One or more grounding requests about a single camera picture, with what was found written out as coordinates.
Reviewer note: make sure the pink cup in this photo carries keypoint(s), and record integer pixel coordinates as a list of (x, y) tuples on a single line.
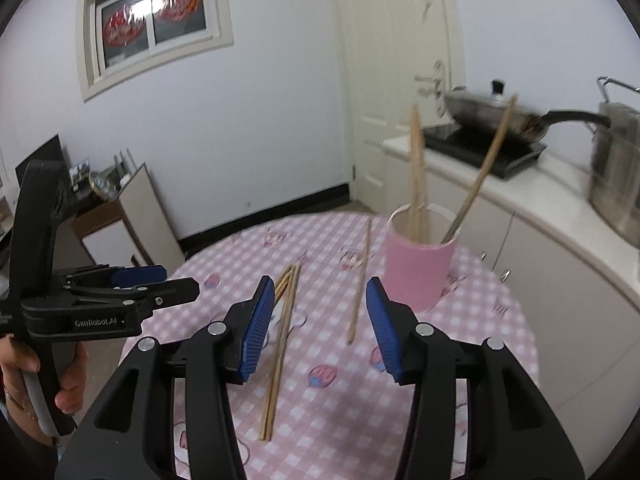
[(415, 275)]

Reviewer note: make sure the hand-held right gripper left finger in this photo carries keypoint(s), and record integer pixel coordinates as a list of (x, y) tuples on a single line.
[(257, 330)]

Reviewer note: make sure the cream panel door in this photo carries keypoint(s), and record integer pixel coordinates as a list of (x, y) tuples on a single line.
[(380, 60)]

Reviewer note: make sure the person's left hand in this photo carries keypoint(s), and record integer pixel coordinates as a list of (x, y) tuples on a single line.
[(20, 360)]

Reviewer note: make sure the black monitor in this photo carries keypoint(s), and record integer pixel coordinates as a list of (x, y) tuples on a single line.
[(47, 149)]

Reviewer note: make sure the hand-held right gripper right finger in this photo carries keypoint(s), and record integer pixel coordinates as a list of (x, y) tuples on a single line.
[(385, 330)]

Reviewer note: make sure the white framed window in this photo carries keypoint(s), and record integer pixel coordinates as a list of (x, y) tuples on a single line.
[(180, 30)]

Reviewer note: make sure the black induction cooktop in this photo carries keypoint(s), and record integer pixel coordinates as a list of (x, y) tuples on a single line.
[(460, 147)]

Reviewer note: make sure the white counter cabinet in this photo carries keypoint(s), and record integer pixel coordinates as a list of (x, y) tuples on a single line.
[(550, 260)]

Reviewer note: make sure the stainless steel steamer pot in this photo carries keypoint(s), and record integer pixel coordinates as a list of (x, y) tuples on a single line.
[(617, 175)]

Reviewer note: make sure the metal lid rack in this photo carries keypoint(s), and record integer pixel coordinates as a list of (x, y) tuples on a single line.
[(125, 162)]

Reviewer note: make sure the small photo frame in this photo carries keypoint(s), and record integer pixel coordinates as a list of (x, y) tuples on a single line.
[(80, 170)]

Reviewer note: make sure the metal pot lid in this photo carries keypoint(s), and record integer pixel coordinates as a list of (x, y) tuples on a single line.
[(105, 185)]

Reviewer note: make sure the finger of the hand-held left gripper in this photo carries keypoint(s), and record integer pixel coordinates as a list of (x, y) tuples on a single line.
[(170, 292), (140, 275)]

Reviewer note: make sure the pink checkered tablecloth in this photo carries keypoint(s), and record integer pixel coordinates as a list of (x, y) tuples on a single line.
[(325, 300)]

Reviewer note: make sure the red round window decoration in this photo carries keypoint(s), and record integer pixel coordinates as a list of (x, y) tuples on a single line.
[(177, 2), (124, 25)]

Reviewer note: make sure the wooden side cabinet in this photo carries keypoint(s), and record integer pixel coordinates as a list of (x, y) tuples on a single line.
[(145, 210)]

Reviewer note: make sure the glass wok lid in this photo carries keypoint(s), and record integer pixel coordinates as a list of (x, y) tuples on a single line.
[(480, 100)]

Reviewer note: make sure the slender wooden chopstick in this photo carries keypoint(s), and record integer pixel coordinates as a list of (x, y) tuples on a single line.
[(282, 277), (482, 170), (284, 350), (272, 385), (361, 280), (280, 291)]

